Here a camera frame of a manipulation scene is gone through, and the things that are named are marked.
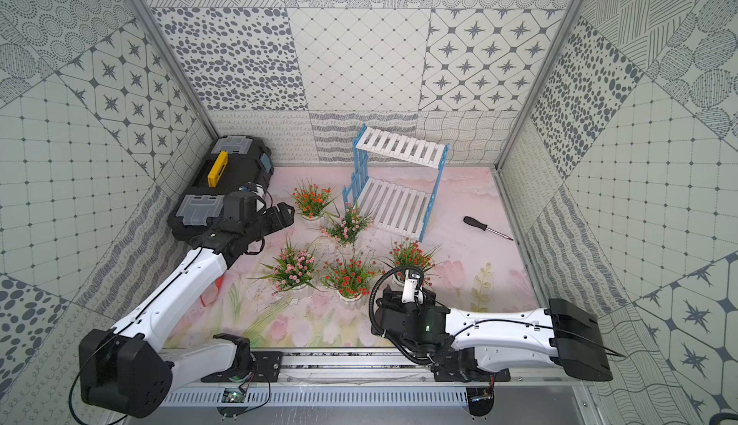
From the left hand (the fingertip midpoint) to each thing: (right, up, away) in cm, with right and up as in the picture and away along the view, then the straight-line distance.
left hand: (290, 212), depth 81 cm
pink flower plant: (+16, -5, +4) cm, 17 cm away
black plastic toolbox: (-26, +16, +16) cm, 35 cm away
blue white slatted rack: (+32, +11, +36) cm, 49 cm away
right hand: (+32, -22, -2) cm, 39 cm away
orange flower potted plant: (+3, +3, +12) cm, 12 cm away
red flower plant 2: (+34, -12, -1) cm, 37 cm away
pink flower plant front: (+2, -16, -5) cm, 17 cm away
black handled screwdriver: (+63, -7, +21) cm, 67 cm away
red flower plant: (+18, -17, -8) cm, 26 cm away
